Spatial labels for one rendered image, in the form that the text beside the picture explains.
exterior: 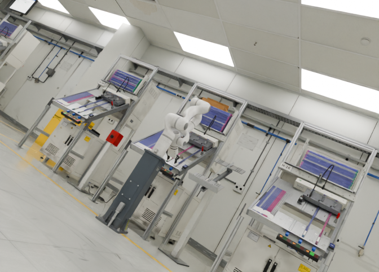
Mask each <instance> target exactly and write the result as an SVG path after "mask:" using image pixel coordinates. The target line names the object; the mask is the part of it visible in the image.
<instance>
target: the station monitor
mask: <svg viewBox="0 0 379 272"><path fill-rule="evenodd" d="M37 2H38V0H16V1H15V2H14V3H13V4H12V5H11V7H10V8H9V9H10V10H12V11H15V12H18V13H20V14H21V15H20V16H21V17H22V16H23V15H27V14H28V13H29V11H30V10H31V9H32V8H33V7H34V5H35V4H36V3H37Z"/></svg>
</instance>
